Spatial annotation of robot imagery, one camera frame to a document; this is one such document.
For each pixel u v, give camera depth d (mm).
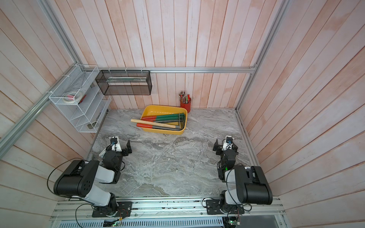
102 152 926
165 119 1081
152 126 1000
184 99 1107
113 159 690
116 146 764
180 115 1040
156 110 1176
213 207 732
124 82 1057
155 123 1015
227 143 755
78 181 446
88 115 797
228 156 686
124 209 730
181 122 1073
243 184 449
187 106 1147
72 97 734
